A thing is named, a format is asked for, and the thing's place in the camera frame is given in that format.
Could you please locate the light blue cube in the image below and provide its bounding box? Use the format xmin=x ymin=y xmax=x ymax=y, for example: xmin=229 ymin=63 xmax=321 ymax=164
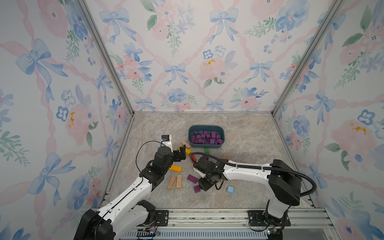
xmin=227 ymin=186 xmax=234 ymax=194

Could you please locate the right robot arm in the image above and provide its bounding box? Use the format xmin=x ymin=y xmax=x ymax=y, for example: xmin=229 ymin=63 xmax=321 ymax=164
xmin=193 ymin=157 xmax=302 ymax=224

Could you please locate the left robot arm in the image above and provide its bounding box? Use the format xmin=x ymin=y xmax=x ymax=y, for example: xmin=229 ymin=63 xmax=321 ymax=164
xmin=74 ymin=145 xmax=187 ymax=240

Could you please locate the purple long brick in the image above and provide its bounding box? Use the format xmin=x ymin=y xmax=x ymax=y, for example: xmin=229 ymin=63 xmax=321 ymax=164
xmin=187 ymin=175 xmax=198 ymax=184

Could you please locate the aluminium front rail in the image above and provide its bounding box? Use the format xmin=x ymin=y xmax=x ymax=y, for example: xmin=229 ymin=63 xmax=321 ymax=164
xmin=80 ymin=207 xmax=341 ymax=240

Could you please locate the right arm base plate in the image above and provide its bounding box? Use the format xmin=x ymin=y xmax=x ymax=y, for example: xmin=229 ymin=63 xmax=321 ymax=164
xmin=247 ymin=210 xmax=291 ymax=228

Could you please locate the yellow-orange brick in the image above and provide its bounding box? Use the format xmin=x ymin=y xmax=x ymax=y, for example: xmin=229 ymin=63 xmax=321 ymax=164
xmin=169 ymin=165 xmax=182 ymax=173

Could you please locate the natural wood long brick left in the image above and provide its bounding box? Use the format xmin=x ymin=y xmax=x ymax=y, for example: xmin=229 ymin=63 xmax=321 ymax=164
xmin=167 ymin=176 xmax=177 ymax=190

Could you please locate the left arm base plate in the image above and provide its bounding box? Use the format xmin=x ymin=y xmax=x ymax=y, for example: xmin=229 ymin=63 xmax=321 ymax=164
xmin=139 ymin=210 xmax=169 ymax=228

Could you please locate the natural wood long brick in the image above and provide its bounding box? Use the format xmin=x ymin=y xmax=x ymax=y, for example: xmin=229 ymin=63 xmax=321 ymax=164
xmin=167 ymin=176 xmax=177 ymax=190
xmin=176 ymin=175 xmax=182 ymax=189

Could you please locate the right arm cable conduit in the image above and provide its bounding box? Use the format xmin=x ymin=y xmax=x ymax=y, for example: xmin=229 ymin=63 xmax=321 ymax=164
xmin=189 ymin=152 xmax=318 ymax=198

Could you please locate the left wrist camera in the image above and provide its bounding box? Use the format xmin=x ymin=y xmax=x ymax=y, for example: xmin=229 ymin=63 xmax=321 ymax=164
xmin=161 ymin=135 xmax=173 ymax=151

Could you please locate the teal plastic storage bin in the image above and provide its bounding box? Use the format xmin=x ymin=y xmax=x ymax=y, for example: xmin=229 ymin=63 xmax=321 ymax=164
xmin=188 ymin=125 xmax=225 ymax=149

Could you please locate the natural wood brick near bin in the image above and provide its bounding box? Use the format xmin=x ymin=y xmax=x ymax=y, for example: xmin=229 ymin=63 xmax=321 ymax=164
xmin=181 ymin=141 xmax=191 ymax=149

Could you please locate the purple cube front left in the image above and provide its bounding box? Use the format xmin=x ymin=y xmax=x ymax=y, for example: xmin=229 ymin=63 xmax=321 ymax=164
xmin=194 ymin=186 xmax=201 ymax=193

